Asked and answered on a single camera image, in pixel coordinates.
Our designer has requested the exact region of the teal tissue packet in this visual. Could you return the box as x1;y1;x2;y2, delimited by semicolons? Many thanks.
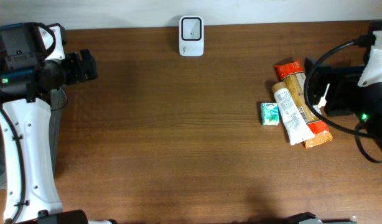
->
261;103;279;126

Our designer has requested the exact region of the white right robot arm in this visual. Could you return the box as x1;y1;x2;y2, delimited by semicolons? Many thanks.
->
308;65;382;163

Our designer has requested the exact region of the white barcode scanner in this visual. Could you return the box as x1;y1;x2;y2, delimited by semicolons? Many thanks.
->
179;16;205;57

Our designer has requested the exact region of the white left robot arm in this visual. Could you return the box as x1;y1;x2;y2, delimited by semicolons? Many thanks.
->
0;49;98;223

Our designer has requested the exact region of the white cream tube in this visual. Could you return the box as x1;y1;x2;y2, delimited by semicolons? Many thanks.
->
272;82;315;146

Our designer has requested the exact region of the orange spaghetti packet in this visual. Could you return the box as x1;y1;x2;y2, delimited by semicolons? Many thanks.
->
274;60;333;149

